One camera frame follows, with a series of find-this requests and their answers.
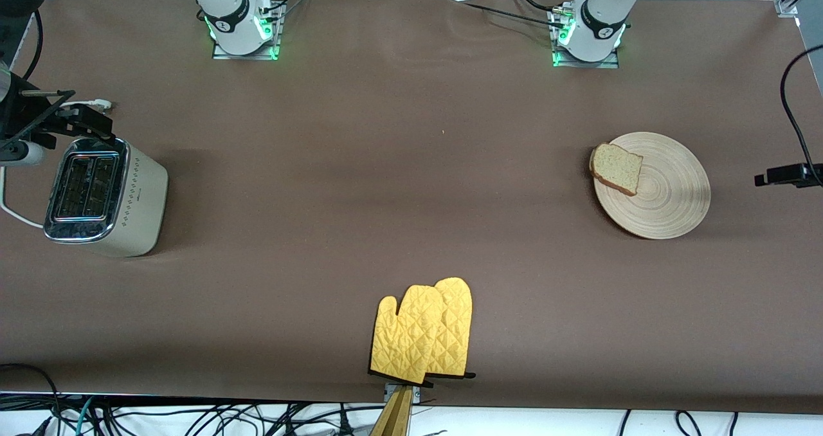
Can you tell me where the round wooden plate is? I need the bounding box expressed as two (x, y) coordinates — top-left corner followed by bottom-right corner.
(592, 132), (712, 240)

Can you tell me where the brown-crusted bread slice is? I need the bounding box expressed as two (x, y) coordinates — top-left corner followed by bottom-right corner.
(589, 143), (644, 197)

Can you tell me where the cream and chrome toaster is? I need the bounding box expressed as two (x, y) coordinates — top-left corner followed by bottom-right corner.
(44, 137), (169, 258)

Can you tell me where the brown table cover sheet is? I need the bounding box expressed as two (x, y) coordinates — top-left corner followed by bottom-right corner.
(0, 0), (823, 415)

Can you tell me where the yellow quilted oven mitt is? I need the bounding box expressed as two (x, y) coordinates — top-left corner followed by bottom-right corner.
(424, 277), (476, 379)
(369, 285), (446, 385)

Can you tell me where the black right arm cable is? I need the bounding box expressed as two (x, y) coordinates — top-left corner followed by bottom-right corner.
(23, 10), (44, 83)

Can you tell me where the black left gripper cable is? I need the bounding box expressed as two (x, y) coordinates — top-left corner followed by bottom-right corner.
(780, 42), (823, 187)

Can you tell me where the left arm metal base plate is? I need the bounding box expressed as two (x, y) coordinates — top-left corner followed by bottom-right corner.
(552, 5), (621, 69)

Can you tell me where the black looped cable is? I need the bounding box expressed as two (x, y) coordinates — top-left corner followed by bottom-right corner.
(0, 363), (64, 436)

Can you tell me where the teal cable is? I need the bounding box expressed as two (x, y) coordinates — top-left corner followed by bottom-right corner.
(72, 396), (98, 436)

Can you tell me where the black cable at arm base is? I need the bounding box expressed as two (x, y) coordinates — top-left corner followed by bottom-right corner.
(444, 0), (570, 32)

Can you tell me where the small metal bracket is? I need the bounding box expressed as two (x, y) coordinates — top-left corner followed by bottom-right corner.
(384, 383), (424, 404)

